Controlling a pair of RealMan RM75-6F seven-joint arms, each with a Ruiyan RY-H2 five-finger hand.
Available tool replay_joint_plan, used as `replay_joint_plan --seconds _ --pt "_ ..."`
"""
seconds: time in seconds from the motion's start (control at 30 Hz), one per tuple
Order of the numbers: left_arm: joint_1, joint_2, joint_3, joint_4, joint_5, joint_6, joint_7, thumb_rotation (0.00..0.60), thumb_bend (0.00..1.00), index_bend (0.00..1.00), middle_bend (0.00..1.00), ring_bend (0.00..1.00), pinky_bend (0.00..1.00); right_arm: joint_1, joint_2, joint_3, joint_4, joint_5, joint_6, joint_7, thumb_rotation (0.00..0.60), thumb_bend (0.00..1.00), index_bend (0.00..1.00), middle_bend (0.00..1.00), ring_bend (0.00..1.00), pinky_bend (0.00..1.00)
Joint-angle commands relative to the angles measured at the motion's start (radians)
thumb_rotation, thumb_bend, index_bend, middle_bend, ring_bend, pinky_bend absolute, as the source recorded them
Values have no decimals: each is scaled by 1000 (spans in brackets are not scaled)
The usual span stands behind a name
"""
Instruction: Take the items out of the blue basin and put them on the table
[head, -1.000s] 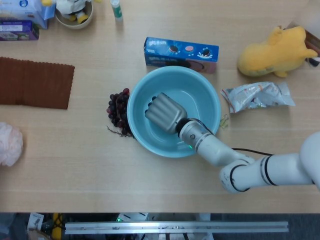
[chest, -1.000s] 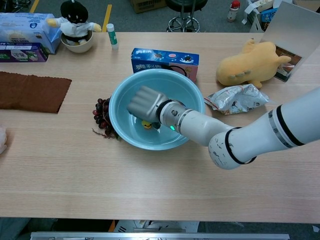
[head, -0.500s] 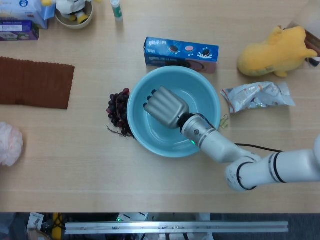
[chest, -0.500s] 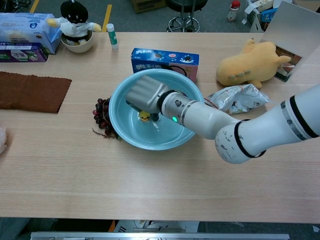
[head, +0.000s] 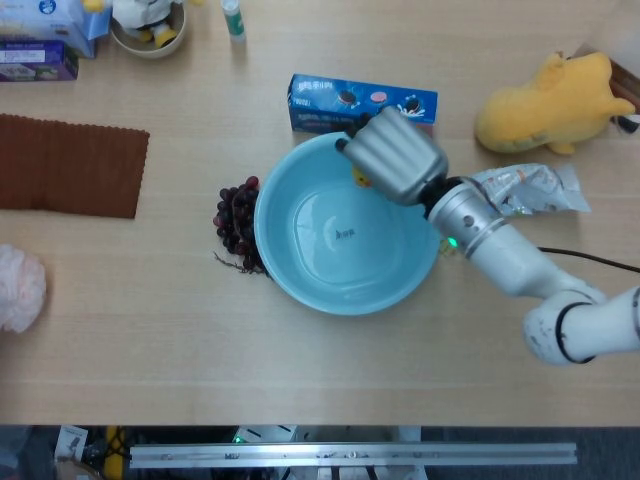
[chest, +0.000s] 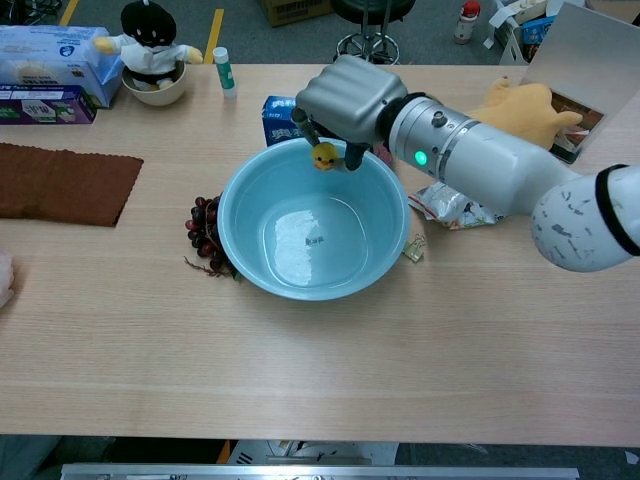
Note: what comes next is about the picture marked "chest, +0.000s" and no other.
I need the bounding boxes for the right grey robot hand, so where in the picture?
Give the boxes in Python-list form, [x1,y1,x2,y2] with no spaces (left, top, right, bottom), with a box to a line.
[292,54,410,172]

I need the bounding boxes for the small yellow rubber duck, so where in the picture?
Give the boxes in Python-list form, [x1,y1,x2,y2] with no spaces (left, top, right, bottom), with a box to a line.
[311,141,339,172]

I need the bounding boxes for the blue cookie box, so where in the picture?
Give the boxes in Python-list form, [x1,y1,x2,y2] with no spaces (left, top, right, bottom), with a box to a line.
[262,95,396,165]

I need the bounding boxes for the silver snack bag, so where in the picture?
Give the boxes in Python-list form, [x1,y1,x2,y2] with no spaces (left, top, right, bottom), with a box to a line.
[408,180,511,231]

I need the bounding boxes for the yellow plush toy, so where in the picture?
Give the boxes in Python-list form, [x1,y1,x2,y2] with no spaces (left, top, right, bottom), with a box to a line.
[467,75,585,150]

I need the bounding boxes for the brown cardboard box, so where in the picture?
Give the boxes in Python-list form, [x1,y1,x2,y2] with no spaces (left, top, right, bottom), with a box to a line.
[257,0,334,27]

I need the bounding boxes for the black-headed plush doll white robe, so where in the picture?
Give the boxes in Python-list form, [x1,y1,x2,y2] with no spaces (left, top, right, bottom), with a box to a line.
[93,0,205,92]

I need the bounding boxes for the purple box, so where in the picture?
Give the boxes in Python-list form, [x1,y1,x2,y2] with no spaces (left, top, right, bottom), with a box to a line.
[0,84,99,125]

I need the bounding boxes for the light blue plastic basin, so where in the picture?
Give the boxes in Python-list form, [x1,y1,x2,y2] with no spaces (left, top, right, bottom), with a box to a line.
[217,135,412,302]

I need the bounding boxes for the white green glue stick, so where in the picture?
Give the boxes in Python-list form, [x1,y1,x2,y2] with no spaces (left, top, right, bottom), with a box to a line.
[212,46,238,100]

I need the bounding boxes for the red white bottle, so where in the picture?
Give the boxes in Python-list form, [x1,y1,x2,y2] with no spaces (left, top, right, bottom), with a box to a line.
[453,0,481,45]

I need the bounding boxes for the gold binder clip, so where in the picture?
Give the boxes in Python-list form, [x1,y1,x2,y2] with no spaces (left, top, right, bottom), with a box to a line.
[402,233,427,262]

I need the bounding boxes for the beige bowl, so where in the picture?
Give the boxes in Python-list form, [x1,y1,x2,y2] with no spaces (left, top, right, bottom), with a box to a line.
[121,62,189,107]

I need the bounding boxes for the dark purple grape bunch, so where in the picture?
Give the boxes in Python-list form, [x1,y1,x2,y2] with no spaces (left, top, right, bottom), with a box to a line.
[183,193,241,280]

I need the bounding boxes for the small blue carton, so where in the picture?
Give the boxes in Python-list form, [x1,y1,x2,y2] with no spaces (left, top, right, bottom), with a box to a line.
[522,15,557,46]

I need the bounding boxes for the white power strip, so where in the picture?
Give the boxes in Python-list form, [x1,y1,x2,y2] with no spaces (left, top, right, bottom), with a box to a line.
[504,0,551,24]

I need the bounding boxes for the brown cloth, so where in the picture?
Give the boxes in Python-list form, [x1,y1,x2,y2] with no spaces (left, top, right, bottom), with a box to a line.
[0,142,145,228]

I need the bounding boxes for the blue tissue pack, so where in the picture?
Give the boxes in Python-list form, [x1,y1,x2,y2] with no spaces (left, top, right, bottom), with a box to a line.
[0,24,125,109]

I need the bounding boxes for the aluminium rail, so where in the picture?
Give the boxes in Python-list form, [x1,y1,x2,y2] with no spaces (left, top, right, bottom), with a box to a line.
[59,462,581,480]

